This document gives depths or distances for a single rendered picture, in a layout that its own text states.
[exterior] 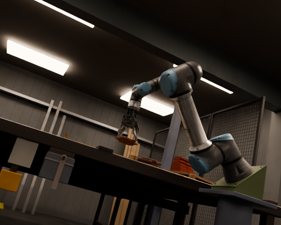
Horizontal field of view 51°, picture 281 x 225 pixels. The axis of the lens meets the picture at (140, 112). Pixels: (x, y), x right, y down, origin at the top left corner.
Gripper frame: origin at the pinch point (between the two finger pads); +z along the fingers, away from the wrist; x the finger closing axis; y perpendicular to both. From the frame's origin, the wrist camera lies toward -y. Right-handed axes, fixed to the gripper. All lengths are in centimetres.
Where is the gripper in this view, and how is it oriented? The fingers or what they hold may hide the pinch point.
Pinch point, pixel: (126, 140)
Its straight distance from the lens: 179.5
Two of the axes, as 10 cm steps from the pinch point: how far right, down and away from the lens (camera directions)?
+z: -2.3, 9.3, -3.0
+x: 9.4, 1.3, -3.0
